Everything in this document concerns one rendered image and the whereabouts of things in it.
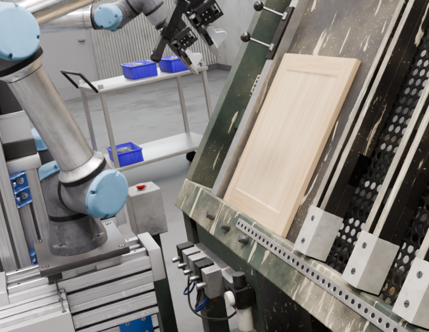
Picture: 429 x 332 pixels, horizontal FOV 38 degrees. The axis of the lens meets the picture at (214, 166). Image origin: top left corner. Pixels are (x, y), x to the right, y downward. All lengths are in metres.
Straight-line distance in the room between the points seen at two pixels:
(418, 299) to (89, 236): 0.80
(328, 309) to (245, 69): 1.21
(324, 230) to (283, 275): 0.18
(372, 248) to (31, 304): 0.82
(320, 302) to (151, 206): 0.98
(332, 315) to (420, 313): 0.28
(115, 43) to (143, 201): 9.91
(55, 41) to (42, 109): 10.59
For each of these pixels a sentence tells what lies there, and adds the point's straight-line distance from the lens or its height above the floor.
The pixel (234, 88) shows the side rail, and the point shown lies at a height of 1.23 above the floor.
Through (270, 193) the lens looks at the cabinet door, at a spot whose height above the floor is 0.97.
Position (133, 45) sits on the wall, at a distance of 12.26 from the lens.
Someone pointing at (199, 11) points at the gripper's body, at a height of 1.57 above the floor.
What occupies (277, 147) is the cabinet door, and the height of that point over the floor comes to 1.09.
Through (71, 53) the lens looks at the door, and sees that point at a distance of 12.01.
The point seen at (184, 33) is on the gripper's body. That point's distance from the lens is 2.09.
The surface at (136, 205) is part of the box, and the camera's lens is 2.37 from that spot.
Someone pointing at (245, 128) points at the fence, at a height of 1.12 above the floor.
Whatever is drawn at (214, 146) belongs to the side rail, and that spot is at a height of 1.02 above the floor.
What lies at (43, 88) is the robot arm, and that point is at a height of 1.47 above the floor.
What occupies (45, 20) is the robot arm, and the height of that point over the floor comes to 1.61.
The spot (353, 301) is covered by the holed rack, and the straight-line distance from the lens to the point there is 1.51.
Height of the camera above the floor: 1.63
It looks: 16 degrees down
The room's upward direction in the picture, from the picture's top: 9 degrees counter-clockwise
